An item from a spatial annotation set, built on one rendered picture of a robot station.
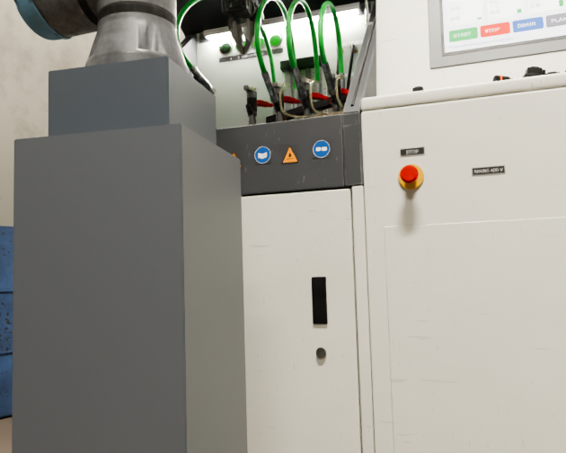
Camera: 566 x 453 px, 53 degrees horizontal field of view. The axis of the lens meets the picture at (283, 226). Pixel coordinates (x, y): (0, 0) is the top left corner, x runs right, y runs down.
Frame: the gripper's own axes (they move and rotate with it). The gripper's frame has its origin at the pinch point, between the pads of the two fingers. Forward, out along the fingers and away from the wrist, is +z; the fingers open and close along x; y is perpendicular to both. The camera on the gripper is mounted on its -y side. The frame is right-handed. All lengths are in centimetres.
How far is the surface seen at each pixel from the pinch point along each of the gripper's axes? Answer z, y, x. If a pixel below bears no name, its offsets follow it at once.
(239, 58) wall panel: -11.6, -32.2, -15.2
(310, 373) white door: 82, 22, 22
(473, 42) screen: 6, -4, 59
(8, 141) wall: -34, -160, -241
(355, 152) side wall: 36, 22, 34
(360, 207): 47, 22, 34
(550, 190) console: 47, 22, 71
